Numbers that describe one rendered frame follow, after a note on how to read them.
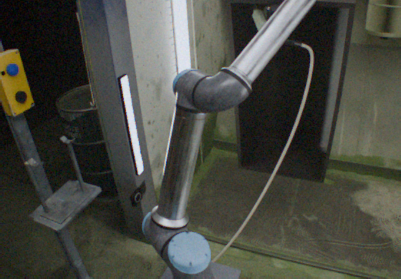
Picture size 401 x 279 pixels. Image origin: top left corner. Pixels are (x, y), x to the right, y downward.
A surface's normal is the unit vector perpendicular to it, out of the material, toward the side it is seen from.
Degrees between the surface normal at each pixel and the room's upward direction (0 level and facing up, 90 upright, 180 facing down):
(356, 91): 57
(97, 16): 90
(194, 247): 5
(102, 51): 90
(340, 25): 102
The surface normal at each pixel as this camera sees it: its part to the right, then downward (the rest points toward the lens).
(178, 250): 0.00, -0.83
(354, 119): -0.35, -0.08
